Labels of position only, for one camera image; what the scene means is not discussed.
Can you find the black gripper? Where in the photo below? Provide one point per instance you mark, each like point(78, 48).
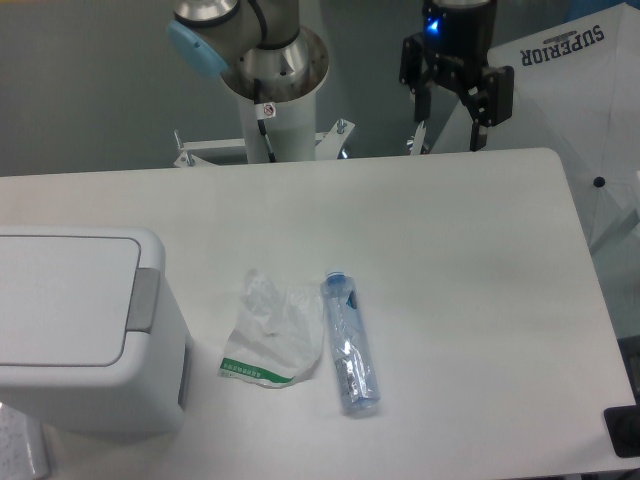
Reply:
point(454, 42)

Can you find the white trash can body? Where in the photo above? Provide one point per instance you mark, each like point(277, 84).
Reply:
point(143, 391)

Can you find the white trash can lid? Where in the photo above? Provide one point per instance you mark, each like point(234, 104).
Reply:
point(65, 300)

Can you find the white superior umbrella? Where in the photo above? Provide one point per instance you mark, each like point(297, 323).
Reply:
point(577, 93)

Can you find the crumpled white plastic bag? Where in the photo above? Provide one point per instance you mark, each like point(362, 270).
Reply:
point(278, 337)

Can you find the clear plastic water bottle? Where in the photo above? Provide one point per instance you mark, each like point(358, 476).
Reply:
point(350, 350)

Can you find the black device at table edge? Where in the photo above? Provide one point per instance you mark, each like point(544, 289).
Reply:
point(623, 427)

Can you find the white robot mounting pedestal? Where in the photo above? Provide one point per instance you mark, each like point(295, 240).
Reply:
point(272, 132)

